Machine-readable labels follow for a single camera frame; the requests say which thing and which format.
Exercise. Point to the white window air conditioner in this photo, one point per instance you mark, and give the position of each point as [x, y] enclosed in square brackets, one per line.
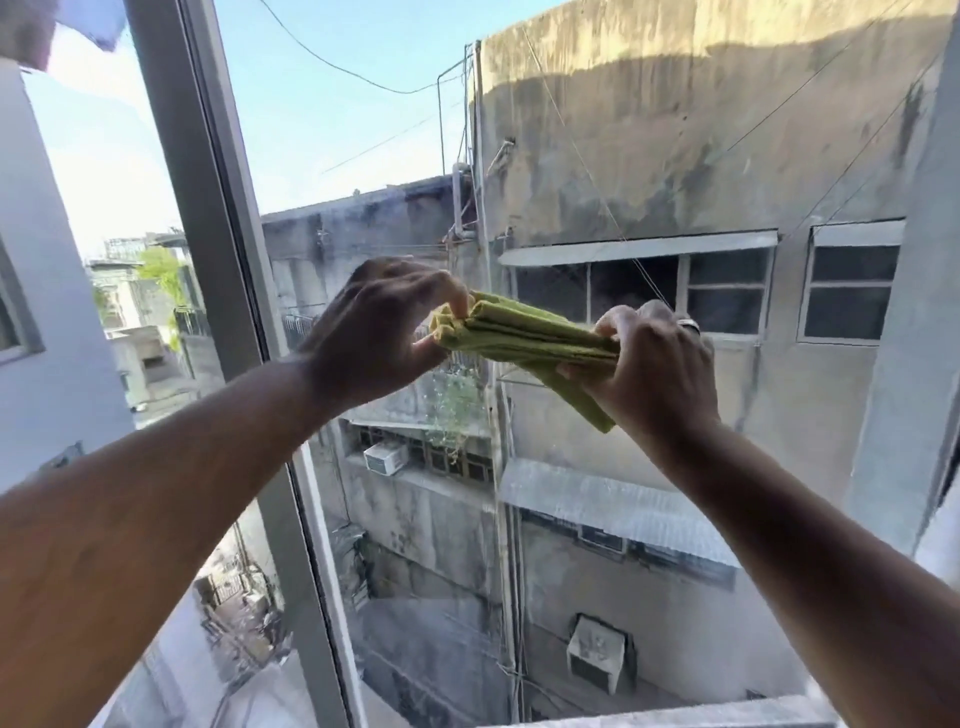
[385, 458]

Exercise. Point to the grey aluminium window frame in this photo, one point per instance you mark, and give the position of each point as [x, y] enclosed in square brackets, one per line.
[225, 225]

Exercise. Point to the hanging blue-white cloth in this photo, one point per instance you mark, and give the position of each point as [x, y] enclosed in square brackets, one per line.
[45, 22]

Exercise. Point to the person's left hand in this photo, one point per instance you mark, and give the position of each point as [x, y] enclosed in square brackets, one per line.
[360, 330]

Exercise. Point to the white outdoor condenser unit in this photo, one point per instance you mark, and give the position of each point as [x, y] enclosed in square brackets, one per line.
[596, 654]

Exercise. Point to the corrugated metal awning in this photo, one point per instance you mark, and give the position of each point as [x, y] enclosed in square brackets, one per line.
[607, 502]

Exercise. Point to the person's right hand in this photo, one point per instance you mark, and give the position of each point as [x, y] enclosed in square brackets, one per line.
[660, 382]

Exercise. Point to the green tree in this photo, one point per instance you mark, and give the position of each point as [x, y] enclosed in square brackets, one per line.
[161, 270]

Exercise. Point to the hanging green plant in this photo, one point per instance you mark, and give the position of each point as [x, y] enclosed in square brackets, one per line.
[454, 405]

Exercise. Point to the white wall pipe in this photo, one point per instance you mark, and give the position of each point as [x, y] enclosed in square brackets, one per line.
[459, 199]

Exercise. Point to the person's left forearm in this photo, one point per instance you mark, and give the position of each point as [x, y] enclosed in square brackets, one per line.
[142, 517]

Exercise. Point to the flat grey window awning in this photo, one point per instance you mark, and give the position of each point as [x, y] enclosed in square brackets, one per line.
[637, 247]

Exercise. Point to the person's right forearm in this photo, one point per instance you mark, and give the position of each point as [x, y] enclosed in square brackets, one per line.
[825, 585]

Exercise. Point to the person's left thumb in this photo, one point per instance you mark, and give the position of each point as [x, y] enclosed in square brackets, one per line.
[429, 343]

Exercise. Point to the white-framed building window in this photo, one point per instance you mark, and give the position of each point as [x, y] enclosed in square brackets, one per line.
[727, 289]
[851, 289]

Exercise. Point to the green cloth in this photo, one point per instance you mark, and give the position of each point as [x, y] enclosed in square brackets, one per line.
[517, 337]

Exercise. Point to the person's right thumb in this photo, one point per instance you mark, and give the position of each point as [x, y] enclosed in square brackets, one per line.
[616, 321]

